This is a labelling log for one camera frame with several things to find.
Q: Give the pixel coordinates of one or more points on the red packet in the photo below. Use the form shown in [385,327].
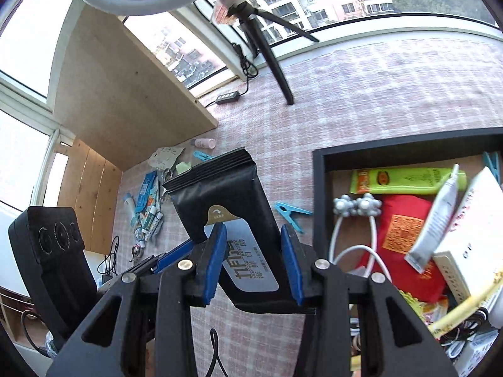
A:
[397,235]

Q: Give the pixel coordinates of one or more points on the pine wood panel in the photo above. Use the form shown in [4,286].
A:
[90,196]

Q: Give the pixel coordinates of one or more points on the pink crumpled wrap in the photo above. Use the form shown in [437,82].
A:
[230,4]

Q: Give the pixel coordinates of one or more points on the yellow-green packet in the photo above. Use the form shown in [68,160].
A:
[408,180]

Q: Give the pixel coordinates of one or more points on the light wooden board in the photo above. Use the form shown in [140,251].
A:
[118,86]

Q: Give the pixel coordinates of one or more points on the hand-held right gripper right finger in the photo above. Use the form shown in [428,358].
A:
[289,259]

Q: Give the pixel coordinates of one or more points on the black storage tray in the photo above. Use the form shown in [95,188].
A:
[322,188]

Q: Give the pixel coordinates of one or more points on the blue clothespin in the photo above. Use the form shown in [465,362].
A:
[289,212]
[202,155]
[493,165]

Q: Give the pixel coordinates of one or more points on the pink plaid desktop cloth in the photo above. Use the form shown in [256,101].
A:
[353,98]

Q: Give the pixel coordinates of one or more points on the small pink bottle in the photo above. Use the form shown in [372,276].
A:
[204,143]

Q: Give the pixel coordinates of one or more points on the yellow flat packet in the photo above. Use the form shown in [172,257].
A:
[467,306]

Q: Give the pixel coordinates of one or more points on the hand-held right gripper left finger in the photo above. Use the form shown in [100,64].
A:
[218,259]

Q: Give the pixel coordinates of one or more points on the green sticky note piece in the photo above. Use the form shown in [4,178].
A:
[184,168]

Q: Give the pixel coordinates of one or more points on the silver roller massager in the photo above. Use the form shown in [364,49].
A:
[355,204]

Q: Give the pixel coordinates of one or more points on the crumpled grey paper packet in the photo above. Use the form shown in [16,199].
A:
[167,157]

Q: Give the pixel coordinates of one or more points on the white carton box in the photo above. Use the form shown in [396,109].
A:
[471,243]

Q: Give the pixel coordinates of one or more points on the black wet wipes packet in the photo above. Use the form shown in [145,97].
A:
[220,192]

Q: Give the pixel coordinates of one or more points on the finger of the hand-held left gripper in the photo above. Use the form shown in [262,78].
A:
[175,253]

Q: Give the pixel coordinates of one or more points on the grey white tube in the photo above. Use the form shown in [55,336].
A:
[436,220]

